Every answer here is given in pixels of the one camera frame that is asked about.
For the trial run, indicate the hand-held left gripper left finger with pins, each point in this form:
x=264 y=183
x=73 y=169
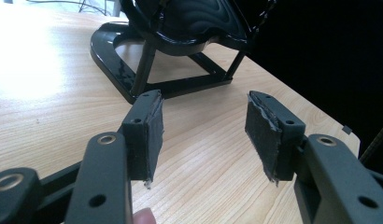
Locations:
x=143 y=140

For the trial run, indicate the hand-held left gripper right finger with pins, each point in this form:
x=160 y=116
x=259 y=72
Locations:
x=273 y=137

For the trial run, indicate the red and black two-tier rack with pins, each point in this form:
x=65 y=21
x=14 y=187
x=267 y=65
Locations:
x=180 y=28

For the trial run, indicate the dark tape patch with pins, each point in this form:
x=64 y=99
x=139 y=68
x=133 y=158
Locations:
x=347 y=129

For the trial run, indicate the white metal stand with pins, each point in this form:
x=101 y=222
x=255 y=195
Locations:
x=116 y=6

